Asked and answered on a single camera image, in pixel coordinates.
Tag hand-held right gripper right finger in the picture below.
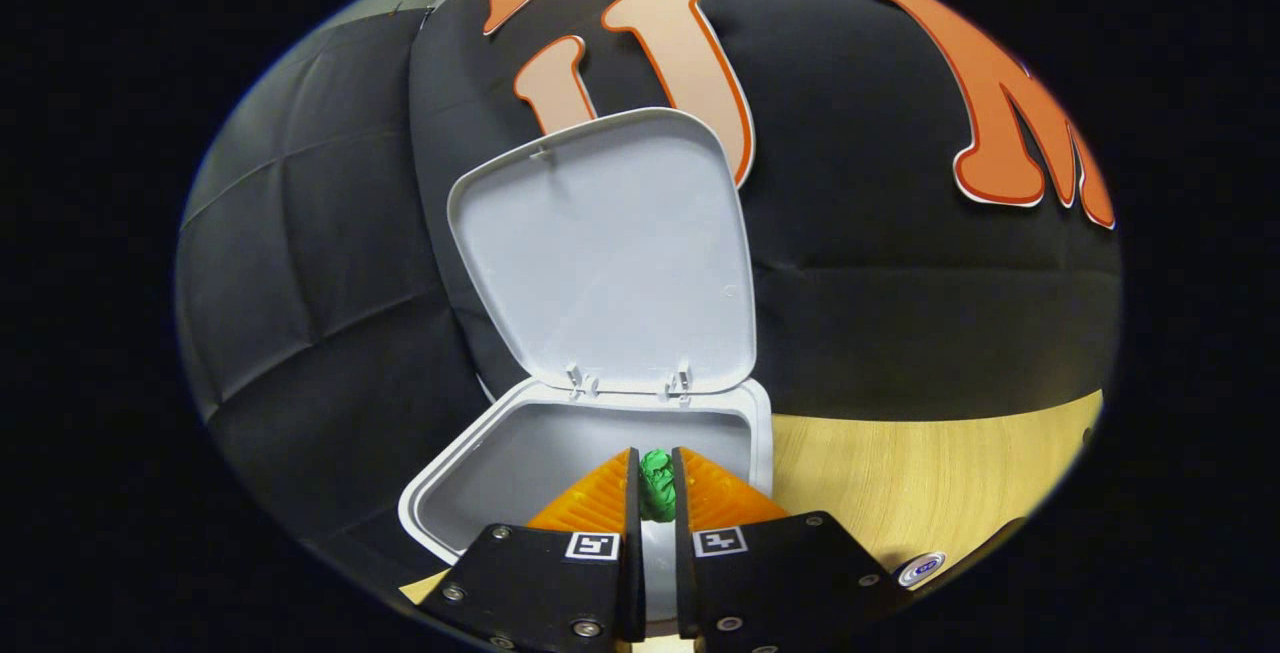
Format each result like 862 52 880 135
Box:
672 448 911 653

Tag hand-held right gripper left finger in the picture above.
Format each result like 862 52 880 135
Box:
418 448 647 653

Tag green paper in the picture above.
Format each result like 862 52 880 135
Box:
638 449 679 524

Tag blue pop can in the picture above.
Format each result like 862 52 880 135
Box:
895 551 947 590

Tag white desktop garbage bin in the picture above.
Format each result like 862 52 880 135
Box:
398 108 776 624

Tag wooden desktop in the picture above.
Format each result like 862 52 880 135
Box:
400 390 1106 653

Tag black backdrop cloth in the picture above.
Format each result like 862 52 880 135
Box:
408 0 1123 424

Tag black side cloth panel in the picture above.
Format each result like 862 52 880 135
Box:
175 8 496 584

